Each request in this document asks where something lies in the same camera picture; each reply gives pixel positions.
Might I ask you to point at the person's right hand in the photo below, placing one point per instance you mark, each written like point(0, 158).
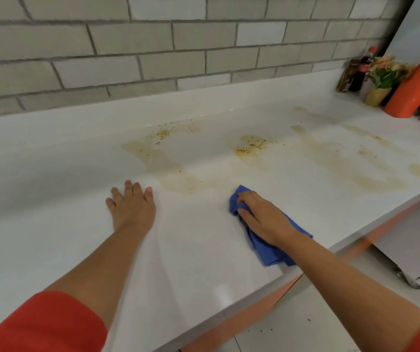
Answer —
point(266, 219)

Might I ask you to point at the artificial flowers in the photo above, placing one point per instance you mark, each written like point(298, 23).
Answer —
point(382, 80)

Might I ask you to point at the large red plastic bottle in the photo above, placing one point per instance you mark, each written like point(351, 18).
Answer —
point(415, 87)

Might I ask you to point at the person's left hand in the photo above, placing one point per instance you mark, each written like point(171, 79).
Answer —
point(133, 212)

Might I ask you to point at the brown spice jar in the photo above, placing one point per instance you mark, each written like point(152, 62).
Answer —
point(345, 78)

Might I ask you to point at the white countertop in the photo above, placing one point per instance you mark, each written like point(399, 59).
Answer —
point(66, 161)

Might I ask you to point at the cola bottle with red cap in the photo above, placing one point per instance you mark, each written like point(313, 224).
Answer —
point(362, 71)

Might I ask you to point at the metal caster wheel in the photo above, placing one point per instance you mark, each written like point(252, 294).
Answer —
point(408, 280)

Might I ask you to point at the blue cloth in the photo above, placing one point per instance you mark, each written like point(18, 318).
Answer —
point(268, 252)

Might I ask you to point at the person's left forearm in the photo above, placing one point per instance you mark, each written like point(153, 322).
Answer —
point(96, 267)

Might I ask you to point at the person's right forearm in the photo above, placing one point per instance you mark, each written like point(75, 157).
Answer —
point(356, 296)

